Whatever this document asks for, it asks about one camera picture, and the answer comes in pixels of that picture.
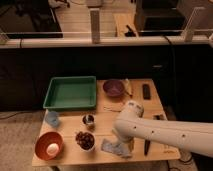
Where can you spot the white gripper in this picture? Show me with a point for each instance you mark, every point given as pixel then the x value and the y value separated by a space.
pixel 128 142

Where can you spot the blue cloth towel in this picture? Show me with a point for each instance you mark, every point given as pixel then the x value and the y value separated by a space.
pixel 118 148

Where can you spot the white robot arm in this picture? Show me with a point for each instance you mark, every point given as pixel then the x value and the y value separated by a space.
pixel 195 137

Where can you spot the metal fork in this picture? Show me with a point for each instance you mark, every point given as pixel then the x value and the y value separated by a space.
pixel 110 109

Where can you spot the small dark cup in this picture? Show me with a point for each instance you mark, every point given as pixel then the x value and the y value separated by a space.
pixel 89 121

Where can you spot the black remote block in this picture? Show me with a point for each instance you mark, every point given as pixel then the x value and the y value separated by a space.
pixel 146 91

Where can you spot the purple bowl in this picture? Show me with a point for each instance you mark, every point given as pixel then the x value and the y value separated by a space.
pixel 113 88

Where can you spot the white egg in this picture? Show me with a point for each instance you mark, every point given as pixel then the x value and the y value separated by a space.
pixel 52 149

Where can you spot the green plastic tray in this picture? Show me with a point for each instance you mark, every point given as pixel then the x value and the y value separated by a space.
pixel 71 93

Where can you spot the light blue cup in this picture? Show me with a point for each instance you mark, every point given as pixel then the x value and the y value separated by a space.
pixel 52 118

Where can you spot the orange bowl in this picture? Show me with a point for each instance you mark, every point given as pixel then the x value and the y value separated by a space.
pixel 44 141

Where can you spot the black box right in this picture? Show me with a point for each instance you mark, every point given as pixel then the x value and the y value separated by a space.
pixel 158 18

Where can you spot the black monitor left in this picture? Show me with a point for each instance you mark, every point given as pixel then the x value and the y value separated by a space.
pixel 25 19

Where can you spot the black handled knife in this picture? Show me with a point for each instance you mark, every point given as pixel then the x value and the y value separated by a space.
pixel 146 147

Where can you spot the white post on rail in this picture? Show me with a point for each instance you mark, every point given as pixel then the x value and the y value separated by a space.
pixel 95 25

